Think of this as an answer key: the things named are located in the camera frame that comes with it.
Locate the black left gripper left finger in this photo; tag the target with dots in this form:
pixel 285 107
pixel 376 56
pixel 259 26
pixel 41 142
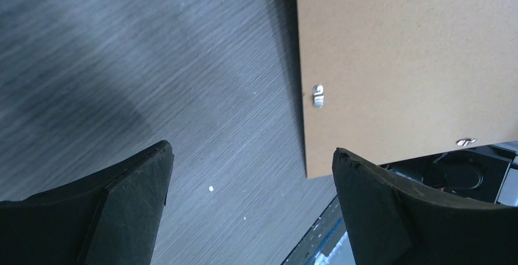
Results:
pixel 109 217

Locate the brown cardboard backing board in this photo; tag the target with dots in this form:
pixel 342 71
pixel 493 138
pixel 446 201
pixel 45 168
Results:
pixel 399 79

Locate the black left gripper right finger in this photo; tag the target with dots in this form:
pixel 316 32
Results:
pixel 393 220

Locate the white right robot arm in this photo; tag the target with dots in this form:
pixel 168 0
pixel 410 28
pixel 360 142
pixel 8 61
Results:
pixel 478 173

